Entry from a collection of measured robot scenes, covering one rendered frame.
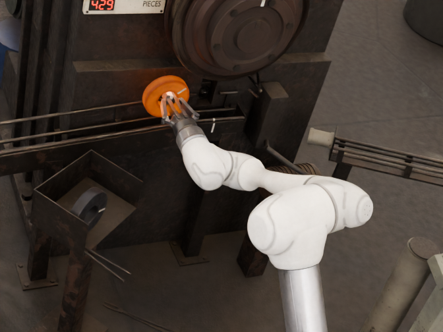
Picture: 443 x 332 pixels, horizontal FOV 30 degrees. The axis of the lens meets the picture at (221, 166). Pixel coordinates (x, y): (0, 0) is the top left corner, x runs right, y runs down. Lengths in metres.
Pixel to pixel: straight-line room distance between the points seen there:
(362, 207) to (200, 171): 0.60
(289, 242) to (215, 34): 0.84
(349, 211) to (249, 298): 1.34
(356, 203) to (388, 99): 2.70
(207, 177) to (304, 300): 0.59
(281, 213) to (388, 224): 1.99
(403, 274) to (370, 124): 1.55
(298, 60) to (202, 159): 0.73
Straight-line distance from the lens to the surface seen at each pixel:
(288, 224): 1.89
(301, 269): 1.96
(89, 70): 2.68
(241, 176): 2.50
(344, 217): 2.01
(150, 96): 2.66
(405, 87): 4.84
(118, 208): 2.59
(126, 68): 2.72
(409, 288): 3.05
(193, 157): 2.44
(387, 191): 4.03
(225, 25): 2.51
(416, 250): 2.97
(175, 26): 2.55
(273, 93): 2.92
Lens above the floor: 2.39
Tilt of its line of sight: 39 degrees down
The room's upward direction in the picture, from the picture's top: 17 degrees clockwise
